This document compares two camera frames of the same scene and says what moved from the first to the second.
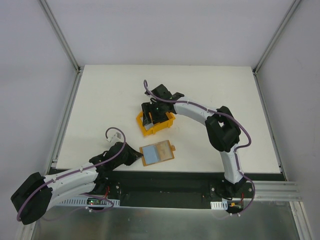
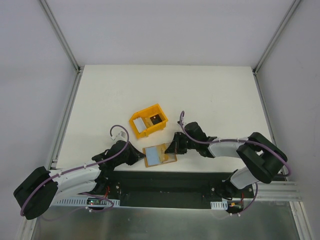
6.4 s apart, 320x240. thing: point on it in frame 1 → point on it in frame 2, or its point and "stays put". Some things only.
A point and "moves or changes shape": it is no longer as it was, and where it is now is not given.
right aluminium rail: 276,190 stays put
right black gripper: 153,114 → 179,143
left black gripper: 128,155 stays put
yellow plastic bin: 166,124 moves or changes shape
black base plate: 174,189 stays put
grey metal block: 148,126 → 140,124
